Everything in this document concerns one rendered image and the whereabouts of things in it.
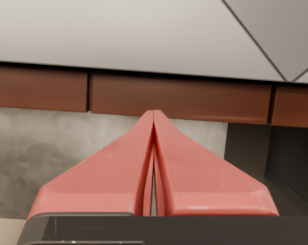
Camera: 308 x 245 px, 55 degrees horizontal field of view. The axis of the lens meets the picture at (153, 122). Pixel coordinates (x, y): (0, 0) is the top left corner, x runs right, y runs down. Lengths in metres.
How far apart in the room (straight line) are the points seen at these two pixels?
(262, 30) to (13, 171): 0.40
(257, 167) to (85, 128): 0.91
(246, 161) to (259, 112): 0.92
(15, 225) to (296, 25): 0.93
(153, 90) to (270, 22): 0.12
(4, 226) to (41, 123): 0.62
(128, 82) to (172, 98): 0.05
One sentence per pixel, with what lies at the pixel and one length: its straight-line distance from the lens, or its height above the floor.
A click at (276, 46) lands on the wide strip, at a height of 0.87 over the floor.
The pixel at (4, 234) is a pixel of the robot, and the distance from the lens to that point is 1.07.
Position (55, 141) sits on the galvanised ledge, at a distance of 0.47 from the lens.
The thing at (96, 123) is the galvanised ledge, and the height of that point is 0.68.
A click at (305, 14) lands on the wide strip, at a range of 0.28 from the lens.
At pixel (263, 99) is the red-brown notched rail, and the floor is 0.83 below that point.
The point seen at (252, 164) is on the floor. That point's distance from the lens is 1.24.
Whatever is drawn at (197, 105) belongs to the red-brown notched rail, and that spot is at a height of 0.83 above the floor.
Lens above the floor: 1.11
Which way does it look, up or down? 80 degrees down
